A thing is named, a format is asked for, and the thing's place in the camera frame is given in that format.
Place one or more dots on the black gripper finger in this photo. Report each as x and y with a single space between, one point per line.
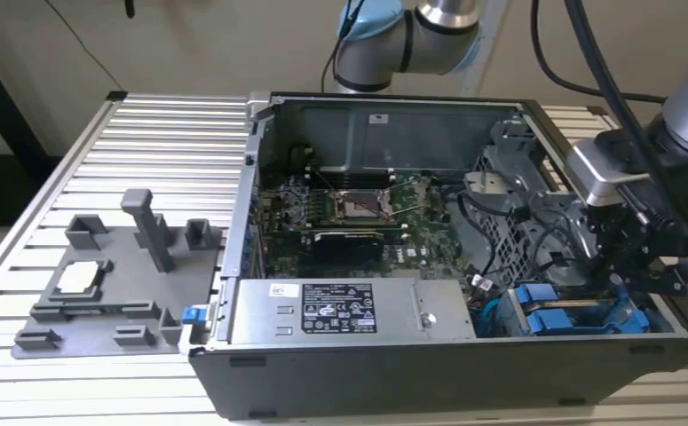
669 277
608 239

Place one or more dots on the hard disk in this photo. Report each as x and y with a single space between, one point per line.
536 295

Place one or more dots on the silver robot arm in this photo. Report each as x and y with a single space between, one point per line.
373 57

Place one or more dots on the grey metal disk bay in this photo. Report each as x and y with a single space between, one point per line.
500 231

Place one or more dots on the blue disk carrier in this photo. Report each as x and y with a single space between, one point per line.
547 321

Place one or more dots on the green motherboard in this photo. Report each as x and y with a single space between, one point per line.
432 248

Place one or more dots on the CPU socket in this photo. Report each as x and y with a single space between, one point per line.
357 208

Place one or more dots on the black graphics card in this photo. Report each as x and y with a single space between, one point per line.
345 248

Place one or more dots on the thin metal locking lever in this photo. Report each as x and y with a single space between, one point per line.
323 178

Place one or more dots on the black open PC case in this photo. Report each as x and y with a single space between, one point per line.
379 381

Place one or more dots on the silver power supply unit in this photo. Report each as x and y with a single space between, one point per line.
260 315

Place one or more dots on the blue case latch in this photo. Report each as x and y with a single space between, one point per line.
192 315

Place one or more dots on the grey parts rack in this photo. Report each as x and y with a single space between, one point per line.
118 275

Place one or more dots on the silver CPU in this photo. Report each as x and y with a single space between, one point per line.
80 277

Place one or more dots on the small black hanging object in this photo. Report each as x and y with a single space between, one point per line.
129 9

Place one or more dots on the black cabinet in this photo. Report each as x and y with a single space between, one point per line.
0 195

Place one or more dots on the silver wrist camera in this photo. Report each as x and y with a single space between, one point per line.
592 164

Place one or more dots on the black post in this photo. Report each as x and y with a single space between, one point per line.
0 97

